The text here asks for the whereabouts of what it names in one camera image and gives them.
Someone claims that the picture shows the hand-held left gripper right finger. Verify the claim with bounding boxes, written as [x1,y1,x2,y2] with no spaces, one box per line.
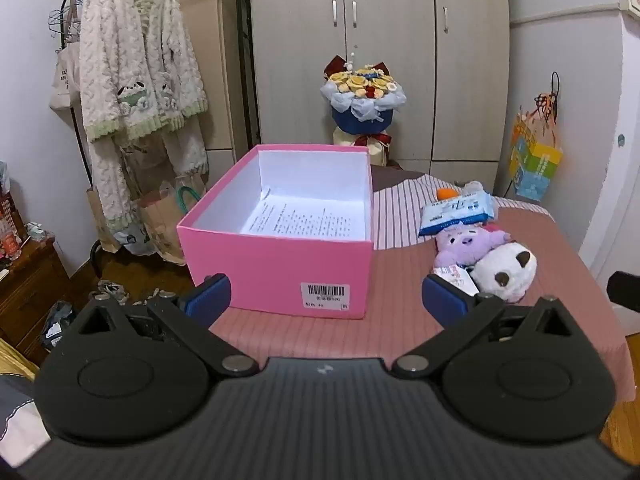
[392,274,576,378]

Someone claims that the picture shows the slim brown paper bag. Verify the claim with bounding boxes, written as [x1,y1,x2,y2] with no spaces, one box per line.
[86,187,124,254]

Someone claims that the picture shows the cream tote bag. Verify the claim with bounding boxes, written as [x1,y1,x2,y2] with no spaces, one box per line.
[48,40,84,112]

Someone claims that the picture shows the small white tissue packet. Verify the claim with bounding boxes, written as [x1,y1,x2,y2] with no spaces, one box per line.
[432,264,481,297]

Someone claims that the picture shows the orange black hanging cords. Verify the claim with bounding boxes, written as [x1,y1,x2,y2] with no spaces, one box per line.
[533,72,562,127]

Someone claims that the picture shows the colourful gift bag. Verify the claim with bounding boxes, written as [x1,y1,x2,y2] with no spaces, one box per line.
[509,110,564,203]

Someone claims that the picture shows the black clothes rack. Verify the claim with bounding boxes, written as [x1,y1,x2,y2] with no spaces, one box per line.
[60,0,262,281]

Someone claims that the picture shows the purple plush toy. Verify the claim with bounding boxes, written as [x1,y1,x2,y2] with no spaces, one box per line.
[433,225,512,269]

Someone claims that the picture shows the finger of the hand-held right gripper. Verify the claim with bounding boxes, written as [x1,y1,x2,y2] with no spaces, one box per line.
[606,271,640,313]

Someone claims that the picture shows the fluffy white pajama top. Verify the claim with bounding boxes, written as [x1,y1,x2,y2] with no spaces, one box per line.
[79,0,210,144]

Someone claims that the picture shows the pink cardboard box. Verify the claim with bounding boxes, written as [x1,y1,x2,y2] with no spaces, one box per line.
[176,143,375,320]

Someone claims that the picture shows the fluffy white pajama pants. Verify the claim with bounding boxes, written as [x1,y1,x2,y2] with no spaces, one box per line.
[90,120,211,256]

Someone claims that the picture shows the teal handbag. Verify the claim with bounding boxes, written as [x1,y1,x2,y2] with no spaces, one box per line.
[173,186,204,221]

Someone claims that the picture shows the wire hangers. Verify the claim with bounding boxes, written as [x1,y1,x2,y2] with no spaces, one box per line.
[47,6,82,44]

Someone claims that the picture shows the white panda plush toy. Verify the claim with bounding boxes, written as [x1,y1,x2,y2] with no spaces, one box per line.
[470,241,539,304]

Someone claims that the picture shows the blue white wet wipes pack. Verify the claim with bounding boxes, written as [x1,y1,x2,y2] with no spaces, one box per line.
[419,191,499,238]

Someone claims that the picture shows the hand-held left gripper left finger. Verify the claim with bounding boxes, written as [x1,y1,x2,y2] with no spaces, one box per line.
[66,274,258,379]

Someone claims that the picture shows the pink striped bedsheet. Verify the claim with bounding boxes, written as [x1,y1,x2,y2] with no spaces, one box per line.
[207,167,629,407]

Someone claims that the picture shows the red printed box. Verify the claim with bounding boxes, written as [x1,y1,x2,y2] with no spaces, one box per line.
[0,194,24,262]

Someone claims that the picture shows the white door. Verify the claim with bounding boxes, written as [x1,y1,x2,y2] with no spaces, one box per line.
[575,10,640,281]

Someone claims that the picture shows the yellow flower bouquet blue wrap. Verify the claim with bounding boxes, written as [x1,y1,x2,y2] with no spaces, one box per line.
[320,45,407,136]

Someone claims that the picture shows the black bag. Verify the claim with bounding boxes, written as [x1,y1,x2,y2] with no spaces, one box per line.
[39,300,77,352]

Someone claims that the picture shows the grey wardrobe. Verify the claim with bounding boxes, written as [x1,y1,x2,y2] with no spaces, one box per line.
[235,0,512,196]

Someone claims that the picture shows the grey white cloth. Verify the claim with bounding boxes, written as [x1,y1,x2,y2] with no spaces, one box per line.
[0,372,52,467]

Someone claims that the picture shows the printed paper sheet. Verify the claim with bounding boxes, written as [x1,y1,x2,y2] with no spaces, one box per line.
[240,197,369,244]

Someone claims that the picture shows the tall cardboard box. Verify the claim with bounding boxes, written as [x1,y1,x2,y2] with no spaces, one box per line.
[149,0,251,182]

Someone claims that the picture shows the cream bundle with red ribbon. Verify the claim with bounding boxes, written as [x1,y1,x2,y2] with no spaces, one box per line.
[332,127,394,167]

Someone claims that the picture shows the wooden nightstand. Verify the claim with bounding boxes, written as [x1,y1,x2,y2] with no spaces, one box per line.
[0,236,72,362]

